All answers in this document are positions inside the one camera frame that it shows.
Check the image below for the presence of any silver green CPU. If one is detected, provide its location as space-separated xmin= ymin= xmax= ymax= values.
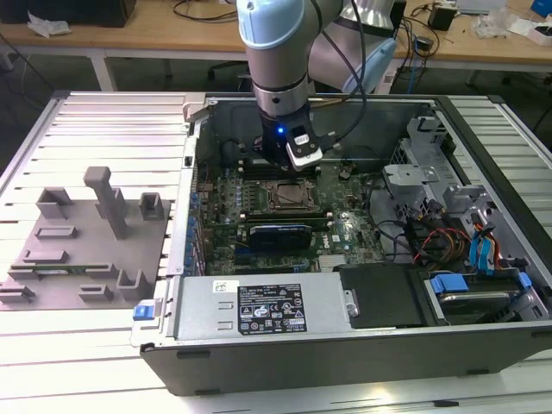
xmin=277 ymin=185 xmax=311 ymax=208

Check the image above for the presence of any metal socket cover frame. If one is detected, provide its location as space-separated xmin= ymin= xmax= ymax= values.
xmin=267 ymin=180 xmax=319 ymax=213

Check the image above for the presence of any black RAM slot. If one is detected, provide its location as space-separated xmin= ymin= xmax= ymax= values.
xmin=240 ymin=209 xmax=332 ymax=217

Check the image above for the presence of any black office chair base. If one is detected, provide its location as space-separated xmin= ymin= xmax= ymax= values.
xmin=206 ymin=60 xmax=254 ymax=94

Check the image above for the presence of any black graphics card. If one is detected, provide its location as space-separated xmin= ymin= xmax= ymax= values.
xmin=246 ymin=223 xmax=312 ymax=251

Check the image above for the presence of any green motherboard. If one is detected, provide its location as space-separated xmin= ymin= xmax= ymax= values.
xmin=191 ymin=129 xmax=389 ymax=277

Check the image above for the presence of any small silver heatsink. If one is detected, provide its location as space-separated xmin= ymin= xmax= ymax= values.
xmin=317 ymin=254 xmax=347 ymax=272

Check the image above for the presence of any grey metal disk bay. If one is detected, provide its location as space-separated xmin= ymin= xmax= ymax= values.
xmin=381 ymin=114 xmax=501 ymax=225

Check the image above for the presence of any grey power supply with label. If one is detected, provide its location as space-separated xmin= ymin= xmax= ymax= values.
xmin=174 ymin=275 xmax=361 ymax=340

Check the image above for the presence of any black plastic cover panel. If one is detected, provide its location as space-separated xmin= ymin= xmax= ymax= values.
xmin=334 ymin=263 xmax=426 ymax=331

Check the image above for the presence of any small black box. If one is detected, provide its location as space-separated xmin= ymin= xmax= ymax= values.
xmin=427 ymin=6 xmax=457 ymax=32

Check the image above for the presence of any grey plastic parts rack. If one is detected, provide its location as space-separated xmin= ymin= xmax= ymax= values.
xmin=0 ymin=166 xmax=173 ymax=311

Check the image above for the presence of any hard disk in blue carrier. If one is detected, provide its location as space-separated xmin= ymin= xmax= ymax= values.
xmin=424 ymin=270 xmax=534 ymax=327

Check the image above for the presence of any black grey PC case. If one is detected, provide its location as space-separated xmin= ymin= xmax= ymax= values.
xmin=129 ymin=92 xmax=552 ymax=398

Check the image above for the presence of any clear plastic bag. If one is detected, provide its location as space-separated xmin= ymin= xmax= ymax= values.
xmin=469 ymin=8 xmax=518 ymax=38

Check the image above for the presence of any large black box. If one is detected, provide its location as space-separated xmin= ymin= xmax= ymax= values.
xmin=0 ymin=0 xmax=137 ymax=27

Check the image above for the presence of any crumpled white wrapping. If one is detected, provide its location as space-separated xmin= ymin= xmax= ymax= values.
xmin=26 ymin=11 xmax=72 ymax=36

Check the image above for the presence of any white cardboard box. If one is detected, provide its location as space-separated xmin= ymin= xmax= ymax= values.
xmin=508 ymin=19 xmax=552 ymax=47

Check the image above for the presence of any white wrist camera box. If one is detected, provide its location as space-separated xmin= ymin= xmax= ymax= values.
xmin=285 ymin=124 xmax=324 ymax=173

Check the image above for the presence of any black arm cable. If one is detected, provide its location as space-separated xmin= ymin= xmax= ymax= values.
xmin=308 ymin=0 xmax=372 ymax=150

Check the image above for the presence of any red yellow black wire bundle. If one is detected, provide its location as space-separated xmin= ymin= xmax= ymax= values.
xmin=411 ymin=226 xmax=471 ymax=264

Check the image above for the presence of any blue flat data wire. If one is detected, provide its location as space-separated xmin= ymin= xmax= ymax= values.
xmin=482 ymin=228 xmax=501 ymax=273
xmin=467 ymin=230 xmax=486 ymax=273

